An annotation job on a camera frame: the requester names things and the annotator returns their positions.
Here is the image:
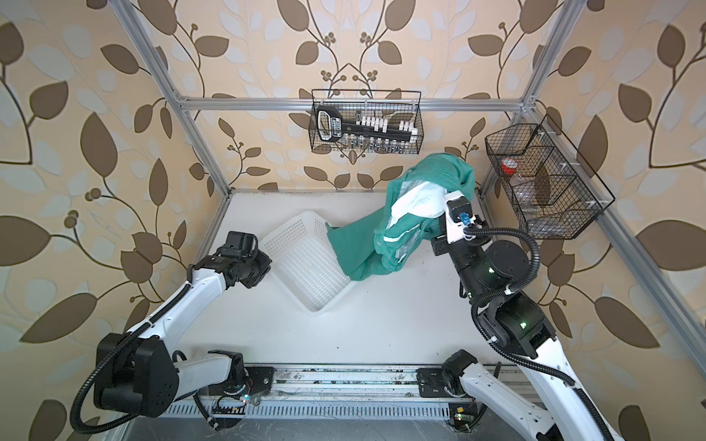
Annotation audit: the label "white plastic mesh basket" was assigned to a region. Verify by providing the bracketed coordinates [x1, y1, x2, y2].
[259, 211, 356, 316]

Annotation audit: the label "green trousers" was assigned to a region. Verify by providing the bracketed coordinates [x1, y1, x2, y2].
[327, 154, 475, 281]

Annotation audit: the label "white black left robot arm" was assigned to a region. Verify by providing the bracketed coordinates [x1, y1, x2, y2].
[69, 232, 272, 435]

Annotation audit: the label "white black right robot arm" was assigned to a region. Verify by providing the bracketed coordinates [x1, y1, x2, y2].
[433, 215, 620, 440]

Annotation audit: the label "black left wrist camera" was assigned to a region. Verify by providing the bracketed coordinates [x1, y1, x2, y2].
[221, 231, 258, 259]

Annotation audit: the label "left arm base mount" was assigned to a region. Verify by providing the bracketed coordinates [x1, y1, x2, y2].
[209, 366, 275, 418]

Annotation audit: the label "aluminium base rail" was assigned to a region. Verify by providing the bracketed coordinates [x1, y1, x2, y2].
[160, 361, 567, 430]

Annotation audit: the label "black wire basket centre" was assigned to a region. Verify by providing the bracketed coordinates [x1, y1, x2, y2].
[308, 87, 425, 155]

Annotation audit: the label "black wire basket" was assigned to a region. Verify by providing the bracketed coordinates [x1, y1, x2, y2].
[308, 87, 425, 155]
[485, 116, 615, 240]

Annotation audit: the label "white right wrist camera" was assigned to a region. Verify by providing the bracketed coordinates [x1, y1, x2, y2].
[444, 191, 476, 244]

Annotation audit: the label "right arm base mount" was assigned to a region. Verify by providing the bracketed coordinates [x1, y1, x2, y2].
[416, 367, 486, 433]

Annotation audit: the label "black wire basket right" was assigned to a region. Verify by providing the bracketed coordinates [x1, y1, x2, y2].
[485, 116, 615, 240]

